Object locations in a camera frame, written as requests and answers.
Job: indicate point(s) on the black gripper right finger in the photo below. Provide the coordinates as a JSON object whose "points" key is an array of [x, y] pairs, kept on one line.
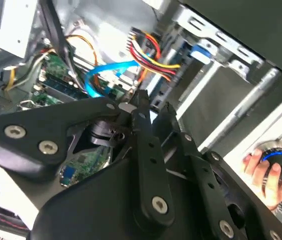
{"points": [[205, 175]]}

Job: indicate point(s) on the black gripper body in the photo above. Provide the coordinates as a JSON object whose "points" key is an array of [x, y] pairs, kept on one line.
{"points": [[93, 212]]}

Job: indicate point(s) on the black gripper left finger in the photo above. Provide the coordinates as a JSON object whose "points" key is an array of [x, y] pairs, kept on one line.
{"points": [[31, 125]]}

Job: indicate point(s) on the hard disk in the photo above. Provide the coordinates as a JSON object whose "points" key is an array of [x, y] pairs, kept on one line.
{"points": [[200, 53]]}

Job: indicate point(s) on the person hand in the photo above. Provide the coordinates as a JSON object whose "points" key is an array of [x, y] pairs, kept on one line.
{"points": [[273, 190]]}

